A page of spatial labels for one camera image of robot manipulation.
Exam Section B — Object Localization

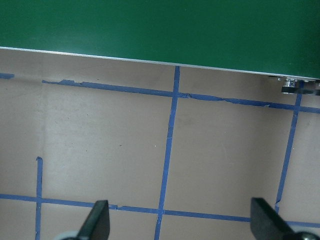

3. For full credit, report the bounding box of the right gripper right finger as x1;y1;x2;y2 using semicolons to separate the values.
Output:
250;197;300;240

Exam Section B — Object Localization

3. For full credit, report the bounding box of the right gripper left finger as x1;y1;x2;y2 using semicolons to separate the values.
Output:
76;200;110;240

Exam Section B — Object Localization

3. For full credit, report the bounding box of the green conveyor belt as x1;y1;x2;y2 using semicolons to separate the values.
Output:
0;0;320;79

